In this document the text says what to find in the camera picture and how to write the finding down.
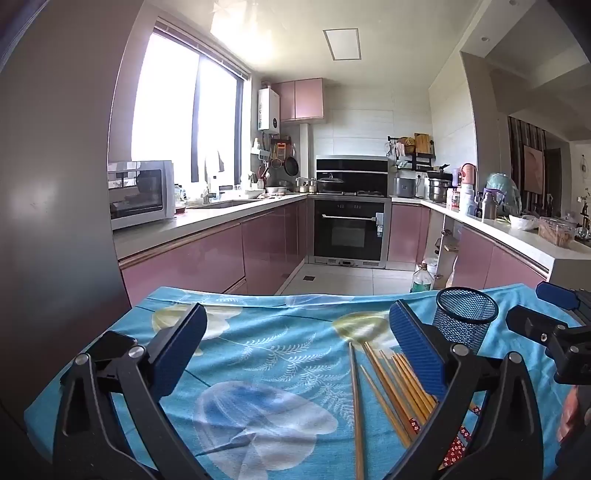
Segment pink wall cabinet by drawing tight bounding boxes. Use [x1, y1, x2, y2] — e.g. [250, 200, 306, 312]
[271, 78, 325, 123]

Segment black wall rack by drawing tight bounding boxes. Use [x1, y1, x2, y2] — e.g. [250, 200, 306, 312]
[387, 134, 437, 172]

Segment framed wall picture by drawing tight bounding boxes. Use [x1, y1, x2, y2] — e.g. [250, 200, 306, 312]
[523, 144, 546, 193]

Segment pink peninsula base cabinets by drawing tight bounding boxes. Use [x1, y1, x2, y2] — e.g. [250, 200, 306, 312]
[450, 226, 550, 291]

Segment green bag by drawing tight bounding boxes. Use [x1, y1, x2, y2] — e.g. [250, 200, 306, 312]
[485, 173, 522, 217]

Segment ceiling light panel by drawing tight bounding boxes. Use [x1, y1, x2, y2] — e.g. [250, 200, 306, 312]
[323, 28, 362, 61]

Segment kitchen window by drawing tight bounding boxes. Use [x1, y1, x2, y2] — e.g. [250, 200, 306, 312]
[131, 28, 252, 185]

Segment white water heater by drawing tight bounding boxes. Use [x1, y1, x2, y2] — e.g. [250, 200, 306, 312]
[257, 88, 281, 134]

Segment blue floral tablecloth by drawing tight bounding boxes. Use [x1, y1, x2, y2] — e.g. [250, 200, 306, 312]
[23, 286, 591, 480]

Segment green plastic bottle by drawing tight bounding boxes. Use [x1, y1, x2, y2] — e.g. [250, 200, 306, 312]
[410, 264, 435, 294]

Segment steel stock pot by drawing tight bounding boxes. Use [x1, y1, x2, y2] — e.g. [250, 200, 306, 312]
[427, 171, 453, 204]

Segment long pink base cabinets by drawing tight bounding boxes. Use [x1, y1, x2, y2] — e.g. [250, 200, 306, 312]
[119, 198, 309, 308]

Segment grey refrigerator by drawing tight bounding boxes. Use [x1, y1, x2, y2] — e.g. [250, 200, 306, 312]
[0, 0, 139, 435]

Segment black mesh utensil holder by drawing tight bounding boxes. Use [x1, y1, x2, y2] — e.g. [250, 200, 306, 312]
[433, 287, 500, 357]

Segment wooden chopstick red floral end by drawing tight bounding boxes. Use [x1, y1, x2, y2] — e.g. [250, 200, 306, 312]
[348, 342, 366, 480]

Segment narrow pink base cabinet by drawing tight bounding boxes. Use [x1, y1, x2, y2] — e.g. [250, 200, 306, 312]
[387, 202, 431, 265]

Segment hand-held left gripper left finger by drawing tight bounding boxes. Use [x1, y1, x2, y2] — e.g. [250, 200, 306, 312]
[52, 302, 208, 480]

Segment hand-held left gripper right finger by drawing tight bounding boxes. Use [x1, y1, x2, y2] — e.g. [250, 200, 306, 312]
[389, 299, 543, 480]

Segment bundle of wooden chopsticks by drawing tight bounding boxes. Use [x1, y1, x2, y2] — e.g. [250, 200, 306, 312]
[359, 340, 483, 470]

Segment black range hood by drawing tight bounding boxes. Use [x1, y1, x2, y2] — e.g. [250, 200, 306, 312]
[316, 156, 389, 195]

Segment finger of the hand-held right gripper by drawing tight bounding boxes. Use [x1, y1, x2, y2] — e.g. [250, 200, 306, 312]
[536, 282, 591, 324]
[506, 305, 572, 352]

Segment smartphone with orange case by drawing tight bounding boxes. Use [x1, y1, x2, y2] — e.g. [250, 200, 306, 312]
[88, 330, 138, 358]

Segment white microwave oven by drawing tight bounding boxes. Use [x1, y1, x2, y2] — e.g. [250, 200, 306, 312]
[108, 160, 176, 230]

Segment built-in oven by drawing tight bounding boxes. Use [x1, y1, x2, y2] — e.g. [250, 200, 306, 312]
[308, 195, 392, 268]

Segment person's right hand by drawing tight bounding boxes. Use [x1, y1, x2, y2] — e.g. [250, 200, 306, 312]
[558, 385, 591, 441]

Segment clear plastic food container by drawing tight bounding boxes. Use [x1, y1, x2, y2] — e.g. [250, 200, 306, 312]
[538, 217, 577, 247]

